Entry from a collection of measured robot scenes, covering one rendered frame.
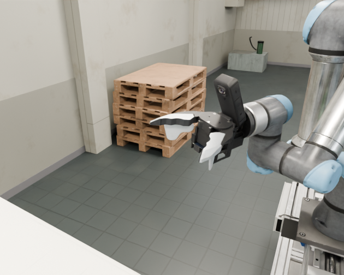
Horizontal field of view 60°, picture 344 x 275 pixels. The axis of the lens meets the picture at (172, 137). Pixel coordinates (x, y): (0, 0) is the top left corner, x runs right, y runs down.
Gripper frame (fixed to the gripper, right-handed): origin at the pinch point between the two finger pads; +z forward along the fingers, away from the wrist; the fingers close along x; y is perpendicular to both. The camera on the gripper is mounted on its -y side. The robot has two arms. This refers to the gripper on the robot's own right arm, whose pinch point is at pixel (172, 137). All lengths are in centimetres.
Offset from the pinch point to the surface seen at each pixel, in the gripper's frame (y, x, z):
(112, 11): 35, 312, -152
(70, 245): -12.6, -22.8, 26.8
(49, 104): 109, 249, -47
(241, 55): 171, 437, -577
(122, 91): 111, 250, -131
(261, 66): 185, 388, -599
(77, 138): 162, 255, -75
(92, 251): -12.3, -23.7, 25.8
